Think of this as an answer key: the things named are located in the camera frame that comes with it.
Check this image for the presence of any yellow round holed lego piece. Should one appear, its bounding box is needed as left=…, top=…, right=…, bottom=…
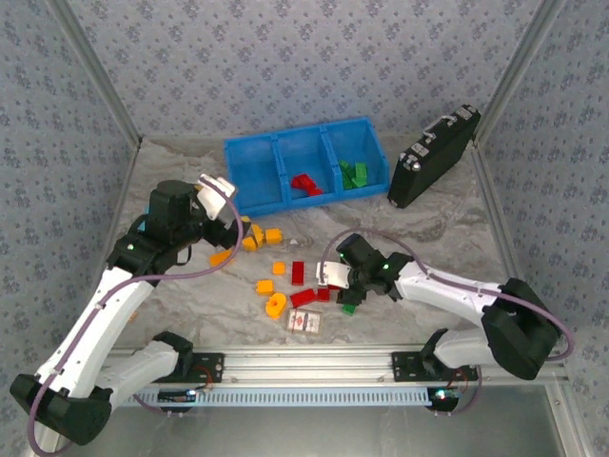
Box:
left=265, top=291, right=288, bottom=319

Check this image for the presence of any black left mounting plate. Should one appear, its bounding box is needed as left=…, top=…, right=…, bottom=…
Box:
left=176, top=350, right=226, bottom=384

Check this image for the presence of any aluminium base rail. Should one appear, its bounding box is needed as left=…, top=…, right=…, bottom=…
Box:
left=50, top=346, right=570, bottom=386

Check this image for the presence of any black mounting plate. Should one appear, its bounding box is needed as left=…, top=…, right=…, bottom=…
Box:
left=390, top=350, right=480, bottom=382
left=176, top=350, right=226, bottom=384

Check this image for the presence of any black hard case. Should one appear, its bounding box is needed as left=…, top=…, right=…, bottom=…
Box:
left=386, top=104, right=482, bottom=210

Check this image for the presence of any small printed card box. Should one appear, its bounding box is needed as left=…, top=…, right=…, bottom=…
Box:
left=285, top=308, right=325, bottom=337

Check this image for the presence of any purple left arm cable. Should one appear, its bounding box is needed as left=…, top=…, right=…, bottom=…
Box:
left=26, top=180, right=245, bottom=453

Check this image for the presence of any slotted grey cable duct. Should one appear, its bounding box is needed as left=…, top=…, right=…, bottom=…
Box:
left=69, top=386, right=432, bottom=407

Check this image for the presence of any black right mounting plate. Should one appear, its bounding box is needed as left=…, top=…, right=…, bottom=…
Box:
left=390, top=350, right=480, bottom=382

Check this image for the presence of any aluminium upright frame post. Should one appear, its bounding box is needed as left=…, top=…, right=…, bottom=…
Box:
left=47, top=0, right=144, bottom=144
left=475, top=0, right=568, bottom=144

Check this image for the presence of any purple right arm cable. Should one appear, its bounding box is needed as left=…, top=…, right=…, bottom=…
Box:
left=319, top=229, right=576, bottom=415

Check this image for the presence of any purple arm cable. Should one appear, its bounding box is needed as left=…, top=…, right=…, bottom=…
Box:
left=319, top=229, right=576, bottom=415
left=26, top=180, right=245, bottom=453

